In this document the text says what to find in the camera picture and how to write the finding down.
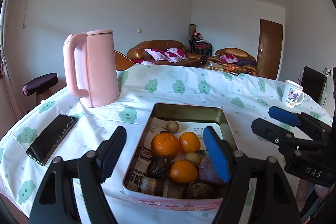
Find brown leather long sofa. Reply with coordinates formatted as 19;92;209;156
127;40;206;67

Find brown leather small sofa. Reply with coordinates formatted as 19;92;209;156
206;48;258;76

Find printed paper in tin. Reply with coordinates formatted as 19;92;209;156
125;118;224;200

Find brown candy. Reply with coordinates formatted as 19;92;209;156
138;176;165;197

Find large purple round fruit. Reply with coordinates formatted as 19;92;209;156
199;155;224;184

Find pink pillow small sofa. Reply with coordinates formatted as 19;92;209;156
220;54;239;64

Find pink floral pillow left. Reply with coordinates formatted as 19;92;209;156
145;48;169;61

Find person's right hand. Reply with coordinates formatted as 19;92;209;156
295;177;330;214

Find small yellow-green fruit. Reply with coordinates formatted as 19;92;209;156
166;121;179;134
185;152;202;168

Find pink electric kettle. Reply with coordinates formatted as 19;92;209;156
63;29;120;108

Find black smartphone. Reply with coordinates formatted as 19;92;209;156
26;114;79;165

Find purple round stool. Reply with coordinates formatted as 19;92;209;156
22;73;58;96

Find pink floral pillow right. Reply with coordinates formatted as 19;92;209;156
164;48;187;63

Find black television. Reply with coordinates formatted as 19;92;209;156
301;66;327;103

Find orange mandarin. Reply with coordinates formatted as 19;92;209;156
169;160;198;184
179;131;201;153
151;132;181;159

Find pink metal tin box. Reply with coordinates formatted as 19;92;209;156
122;103;236;211

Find brown leather chair back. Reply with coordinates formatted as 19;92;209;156
114;51;135;71

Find white cartoon mug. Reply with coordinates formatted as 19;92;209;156
281;80;304;108

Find stacked dark chairs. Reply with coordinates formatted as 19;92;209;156
189;31;213;58

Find white cloud-print tablecloth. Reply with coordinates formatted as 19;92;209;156
0;63;334;224

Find brown wooden door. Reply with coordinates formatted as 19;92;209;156
257;19;284;80

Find dark wrinkled passion fruit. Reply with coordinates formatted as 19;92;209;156
182;182;214;200

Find pink floral pillow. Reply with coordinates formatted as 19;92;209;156
164;48;187;63
145;48;169;61

